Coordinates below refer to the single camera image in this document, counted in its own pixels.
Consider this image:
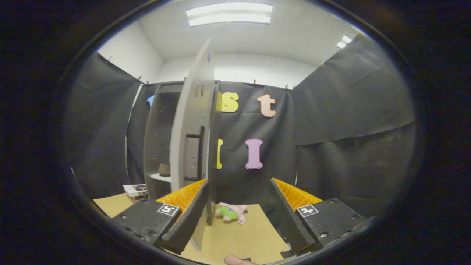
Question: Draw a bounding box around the large ceiling light panel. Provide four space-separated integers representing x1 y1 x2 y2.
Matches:
185 2 273 27

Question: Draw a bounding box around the grey shoe cabinet door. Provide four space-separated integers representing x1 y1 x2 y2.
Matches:
169 37 217 252

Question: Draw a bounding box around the black backdrop cloth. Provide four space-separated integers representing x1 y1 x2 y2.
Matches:
63 35 416 218

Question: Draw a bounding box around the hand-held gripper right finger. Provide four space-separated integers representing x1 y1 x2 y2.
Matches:
268 177 368 257

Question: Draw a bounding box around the green and pink plush toy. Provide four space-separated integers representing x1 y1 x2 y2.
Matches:
215 202 248 224

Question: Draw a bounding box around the grey shoe cabinet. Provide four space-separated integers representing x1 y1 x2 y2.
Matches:
143 80 221 226

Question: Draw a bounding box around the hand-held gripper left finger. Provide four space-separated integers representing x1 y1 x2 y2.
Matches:
110 179 211 255

